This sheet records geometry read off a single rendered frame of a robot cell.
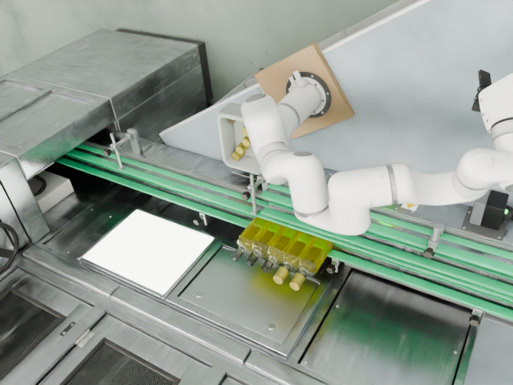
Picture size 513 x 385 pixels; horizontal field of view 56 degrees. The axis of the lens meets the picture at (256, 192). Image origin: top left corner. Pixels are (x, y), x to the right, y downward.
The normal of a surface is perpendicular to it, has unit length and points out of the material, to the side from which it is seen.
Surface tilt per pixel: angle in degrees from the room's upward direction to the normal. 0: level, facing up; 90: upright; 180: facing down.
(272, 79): 0
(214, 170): 90
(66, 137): 90
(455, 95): 0
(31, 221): 90
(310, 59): 0
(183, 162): 90
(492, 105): 54
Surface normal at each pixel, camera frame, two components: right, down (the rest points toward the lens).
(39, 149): 0.86, 0.26
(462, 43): -0.51, 0.56
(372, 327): -0.09, -0.79
